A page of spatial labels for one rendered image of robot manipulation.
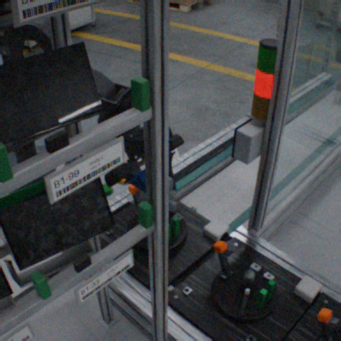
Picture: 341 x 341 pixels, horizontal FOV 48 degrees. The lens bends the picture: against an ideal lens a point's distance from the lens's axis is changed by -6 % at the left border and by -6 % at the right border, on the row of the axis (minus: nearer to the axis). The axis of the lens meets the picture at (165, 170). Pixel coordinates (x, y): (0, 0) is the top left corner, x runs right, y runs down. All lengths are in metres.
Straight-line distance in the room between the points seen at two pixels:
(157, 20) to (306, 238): 0.89
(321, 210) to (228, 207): 0.30
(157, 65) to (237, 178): 0.86
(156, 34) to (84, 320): 0.72
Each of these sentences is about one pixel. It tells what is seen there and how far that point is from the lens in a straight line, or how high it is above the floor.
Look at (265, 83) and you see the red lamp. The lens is 0.78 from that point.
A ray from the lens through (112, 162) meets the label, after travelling 0.38.
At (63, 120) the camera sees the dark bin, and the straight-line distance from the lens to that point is 0.39.
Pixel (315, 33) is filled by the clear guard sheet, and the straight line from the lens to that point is 0.85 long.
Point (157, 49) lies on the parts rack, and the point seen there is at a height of 1.53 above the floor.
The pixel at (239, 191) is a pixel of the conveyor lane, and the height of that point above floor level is 0.92.
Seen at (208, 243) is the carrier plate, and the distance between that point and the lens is 0.93.
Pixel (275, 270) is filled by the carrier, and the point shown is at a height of 0.97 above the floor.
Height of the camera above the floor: 1.66
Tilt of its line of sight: 38 degrees down
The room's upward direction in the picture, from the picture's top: straight up
